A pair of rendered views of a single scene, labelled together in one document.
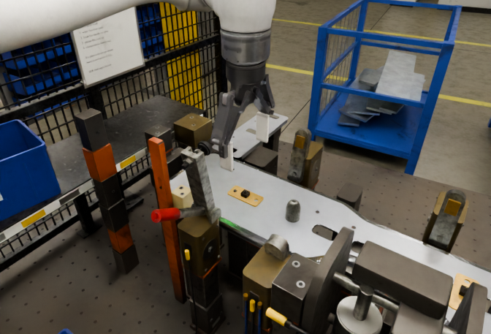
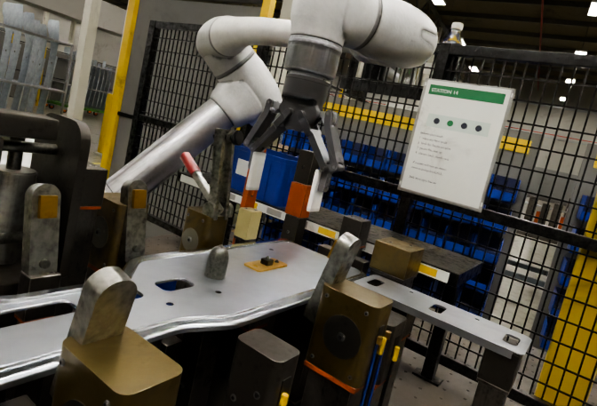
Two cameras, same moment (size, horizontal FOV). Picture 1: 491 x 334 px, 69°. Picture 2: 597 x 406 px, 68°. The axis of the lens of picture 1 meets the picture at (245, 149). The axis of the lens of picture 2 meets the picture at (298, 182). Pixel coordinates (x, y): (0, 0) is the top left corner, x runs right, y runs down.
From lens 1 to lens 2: 1.06 m
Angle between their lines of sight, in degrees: 86
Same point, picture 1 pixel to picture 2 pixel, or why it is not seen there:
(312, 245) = (157, 271)
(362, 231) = (156, 306)
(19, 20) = (238, 23)
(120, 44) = (457, 169)
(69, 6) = (261, 23)
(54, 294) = not seen: hidden behind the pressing
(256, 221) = not seen: hidden behind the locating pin
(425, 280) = not seen: outside the picture
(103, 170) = (290, 203)
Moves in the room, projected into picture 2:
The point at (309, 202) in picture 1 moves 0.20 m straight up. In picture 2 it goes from (242, 293) to (272, 158)
